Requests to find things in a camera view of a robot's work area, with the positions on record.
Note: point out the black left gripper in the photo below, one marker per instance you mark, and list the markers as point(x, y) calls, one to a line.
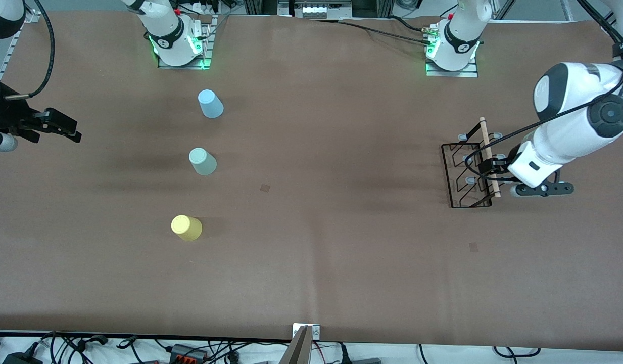
point(499, 166)

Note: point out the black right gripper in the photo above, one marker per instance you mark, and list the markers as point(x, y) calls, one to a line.
point(7, 112)

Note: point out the mint green plastic cup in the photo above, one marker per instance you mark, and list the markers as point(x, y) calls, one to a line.
point(204, 163)

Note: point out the yellow plastic cup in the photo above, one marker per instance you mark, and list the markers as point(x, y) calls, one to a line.
point(187, 228)

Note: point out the light blue plastic cup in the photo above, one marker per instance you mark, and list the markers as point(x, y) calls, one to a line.
point(210, 105)

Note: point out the brown table mat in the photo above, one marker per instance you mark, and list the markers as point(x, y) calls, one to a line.
point(392, 278)

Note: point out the grey electrical box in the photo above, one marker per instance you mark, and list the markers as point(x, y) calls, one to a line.
point(316, 10)

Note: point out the black power adapter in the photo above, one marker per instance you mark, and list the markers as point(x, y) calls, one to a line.
point(20, 359)

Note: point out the grey angled beam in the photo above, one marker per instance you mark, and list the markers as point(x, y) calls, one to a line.
point(297, 351)

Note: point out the black orange connector box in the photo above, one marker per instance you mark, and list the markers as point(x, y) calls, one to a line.
point(187, 353)

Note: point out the perforated aluminium rail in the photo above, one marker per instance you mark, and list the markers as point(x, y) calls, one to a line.
point(10, 55)

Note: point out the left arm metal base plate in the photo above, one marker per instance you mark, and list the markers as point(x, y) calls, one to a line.
point(468, 73)

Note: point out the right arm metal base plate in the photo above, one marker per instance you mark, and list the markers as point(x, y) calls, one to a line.
point(208, 45)

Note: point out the black frame post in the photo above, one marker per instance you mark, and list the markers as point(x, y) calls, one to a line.
point(260, 6)
point(372, 7)

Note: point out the small metal edge bracket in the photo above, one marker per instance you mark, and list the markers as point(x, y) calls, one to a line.
point(316, 331)

